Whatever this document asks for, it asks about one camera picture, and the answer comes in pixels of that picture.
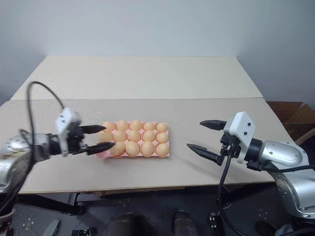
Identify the brown cardboard box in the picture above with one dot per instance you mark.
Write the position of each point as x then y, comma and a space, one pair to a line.
292, 118

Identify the small black clamp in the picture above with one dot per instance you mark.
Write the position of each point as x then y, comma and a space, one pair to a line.
214, 223

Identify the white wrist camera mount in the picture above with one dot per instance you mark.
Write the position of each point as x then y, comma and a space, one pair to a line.
64, 118
242, 127

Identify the dark rounded shape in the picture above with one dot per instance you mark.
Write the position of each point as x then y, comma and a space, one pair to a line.
183, 222
128, 225

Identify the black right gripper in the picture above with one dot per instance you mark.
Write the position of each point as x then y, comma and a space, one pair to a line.
231, 146

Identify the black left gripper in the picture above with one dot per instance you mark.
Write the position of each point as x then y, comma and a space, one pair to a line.
75, 141

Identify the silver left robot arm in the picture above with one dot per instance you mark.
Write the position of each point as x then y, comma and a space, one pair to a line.
14, 150

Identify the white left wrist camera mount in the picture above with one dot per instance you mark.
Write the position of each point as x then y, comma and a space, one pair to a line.
64, 118

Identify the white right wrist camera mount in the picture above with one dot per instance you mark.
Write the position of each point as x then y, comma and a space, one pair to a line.
242, 127

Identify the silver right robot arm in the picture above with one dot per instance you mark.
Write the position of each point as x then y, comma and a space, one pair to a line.
283, 152

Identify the pink egg tray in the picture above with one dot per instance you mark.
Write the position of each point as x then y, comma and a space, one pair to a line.
141, 142

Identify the brown egg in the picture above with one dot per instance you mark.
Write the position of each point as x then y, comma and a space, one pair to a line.
147, 148
104, 137
134, 135
162, 150
161, 127
120, 135
122, 125
136, 125
118, 149
148, 126
148, 135
132, 148
162, 137
110, 126

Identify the black table frame bar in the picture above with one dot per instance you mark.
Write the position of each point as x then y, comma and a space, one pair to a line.
49, 204

